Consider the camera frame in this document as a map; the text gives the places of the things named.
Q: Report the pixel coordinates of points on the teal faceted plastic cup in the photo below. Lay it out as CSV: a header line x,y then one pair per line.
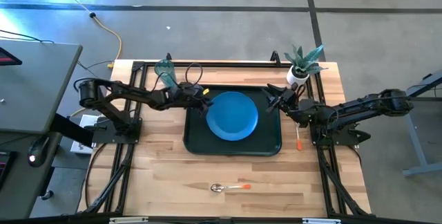
x,y
165,70

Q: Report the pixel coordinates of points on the grey metal table frame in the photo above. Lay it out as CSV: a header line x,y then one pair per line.
x,y
418,141

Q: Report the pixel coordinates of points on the silver metal hinge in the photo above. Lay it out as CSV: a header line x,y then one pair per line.
x,y
128,220
321,221

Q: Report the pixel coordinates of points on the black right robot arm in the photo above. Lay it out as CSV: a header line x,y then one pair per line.
x,y
359,108

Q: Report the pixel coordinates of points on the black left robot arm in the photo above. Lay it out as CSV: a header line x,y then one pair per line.
x,y
114,94

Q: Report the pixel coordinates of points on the dark grey desk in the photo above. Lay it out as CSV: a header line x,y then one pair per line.
x,y
17,186

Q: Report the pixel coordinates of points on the dark green plastic tray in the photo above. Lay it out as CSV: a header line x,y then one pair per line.
x,y
269,141

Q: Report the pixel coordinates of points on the black computer mouse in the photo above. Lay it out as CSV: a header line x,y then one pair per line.
x,y
37,151

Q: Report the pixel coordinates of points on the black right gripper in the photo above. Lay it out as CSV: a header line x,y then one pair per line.
x,y
289,100

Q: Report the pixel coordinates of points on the black desk bracket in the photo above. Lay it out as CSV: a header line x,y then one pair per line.
x,y
70,129

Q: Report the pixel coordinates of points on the grey desk top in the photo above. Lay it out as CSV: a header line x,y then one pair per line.
x,y
34,85

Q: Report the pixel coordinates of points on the white power strip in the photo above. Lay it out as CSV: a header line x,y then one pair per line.
x,y
83,122

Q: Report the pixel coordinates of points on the blue round plate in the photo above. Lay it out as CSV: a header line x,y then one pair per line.
x,y
232,116

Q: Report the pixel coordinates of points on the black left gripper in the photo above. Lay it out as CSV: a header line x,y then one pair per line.
x,y
186,96

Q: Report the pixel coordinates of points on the white round plant pot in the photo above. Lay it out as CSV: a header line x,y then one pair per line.
x,y
294,79

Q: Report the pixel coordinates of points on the black keyboard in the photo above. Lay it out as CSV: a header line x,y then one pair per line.
x,y
5,168

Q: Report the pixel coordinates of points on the black device red screen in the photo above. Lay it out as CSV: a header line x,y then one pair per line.
x,y
7,57

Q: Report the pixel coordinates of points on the black frame clamp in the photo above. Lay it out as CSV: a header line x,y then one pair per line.
x,y
275,57
168,57

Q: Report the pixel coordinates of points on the black aluminium table frame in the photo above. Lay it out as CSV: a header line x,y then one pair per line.
x,y
224,64

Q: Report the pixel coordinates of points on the green potted plant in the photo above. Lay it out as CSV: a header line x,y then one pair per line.
x,y
305,61

